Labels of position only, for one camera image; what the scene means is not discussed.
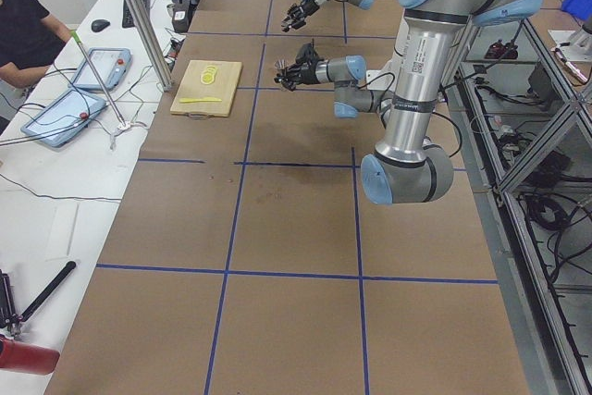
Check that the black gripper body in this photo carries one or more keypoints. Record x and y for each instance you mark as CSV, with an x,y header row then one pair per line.
x,y
309,72
309,1

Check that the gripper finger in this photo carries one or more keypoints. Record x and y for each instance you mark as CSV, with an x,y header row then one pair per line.
x,y
286,83
292,24
289,69
291,17

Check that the bamboo cutting board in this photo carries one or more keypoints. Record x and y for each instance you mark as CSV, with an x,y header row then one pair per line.
x,y
224,86

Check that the yellow plastic knife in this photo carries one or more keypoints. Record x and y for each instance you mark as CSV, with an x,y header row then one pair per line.
x,y
206,99

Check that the far teach pendant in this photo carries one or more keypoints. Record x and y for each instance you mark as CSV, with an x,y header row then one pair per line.
x,y
85,80

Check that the teach pendant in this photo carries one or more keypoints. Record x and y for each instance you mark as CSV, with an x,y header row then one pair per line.
x,y
85,80
63,119

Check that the black computer mouse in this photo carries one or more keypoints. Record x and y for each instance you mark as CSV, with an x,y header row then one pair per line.
x,y
99,25

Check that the near teach pendant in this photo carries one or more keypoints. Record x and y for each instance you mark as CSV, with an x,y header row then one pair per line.
x,y
63,119

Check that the person in black shirt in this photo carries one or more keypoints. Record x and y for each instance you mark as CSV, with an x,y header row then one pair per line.
x,y
31,40

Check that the red fire extinguisher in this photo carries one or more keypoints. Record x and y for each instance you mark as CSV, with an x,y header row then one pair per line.
x,y
26,358

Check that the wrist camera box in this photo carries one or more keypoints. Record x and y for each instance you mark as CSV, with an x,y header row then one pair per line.
x,y
307,54

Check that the aluminium frame post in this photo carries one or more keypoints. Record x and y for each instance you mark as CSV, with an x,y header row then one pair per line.
x,y
152,48

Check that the metal rod green handle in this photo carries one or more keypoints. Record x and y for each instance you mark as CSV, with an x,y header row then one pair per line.
x,y
97,80

